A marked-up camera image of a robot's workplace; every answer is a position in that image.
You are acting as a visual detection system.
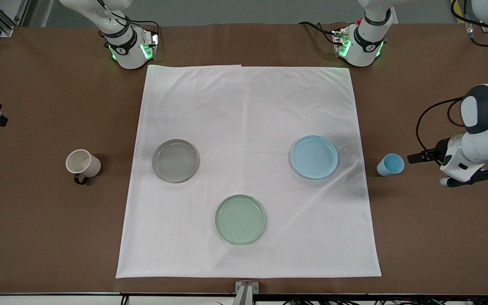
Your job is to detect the blue plate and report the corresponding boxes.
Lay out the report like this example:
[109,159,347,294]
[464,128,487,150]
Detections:
[290,135,339,180]

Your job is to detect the white mug black handle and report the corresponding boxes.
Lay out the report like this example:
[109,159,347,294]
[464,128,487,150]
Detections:
[66,149,101,185]

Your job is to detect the white square cloth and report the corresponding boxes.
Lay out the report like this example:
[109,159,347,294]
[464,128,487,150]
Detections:
[116,64,382,279]

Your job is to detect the gray plate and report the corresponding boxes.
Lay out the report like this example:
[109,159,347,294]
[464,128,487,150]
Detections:
[152,139,200,183]

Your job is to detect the blue cup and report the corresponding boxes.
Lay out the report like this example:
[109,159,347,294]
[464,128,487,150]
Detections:
[376,153,405,177]

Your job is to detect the black base cable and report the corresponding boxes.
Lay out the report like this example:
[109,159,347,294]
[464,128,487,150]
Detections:
[298,21,338,45]
[98,12,161,39]

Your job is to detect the metal table bracket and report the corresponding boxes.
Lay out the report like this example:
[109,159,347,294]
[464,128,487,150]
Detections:
[235,281,260,305]

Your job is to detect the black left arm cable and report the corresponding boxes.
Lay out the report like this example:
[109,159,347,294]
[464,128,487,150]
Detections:
[416,0,488,166]

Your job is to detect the green plate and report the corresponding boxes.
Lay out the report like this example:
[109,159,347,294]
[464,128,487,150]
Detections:
[215,194,267,245]

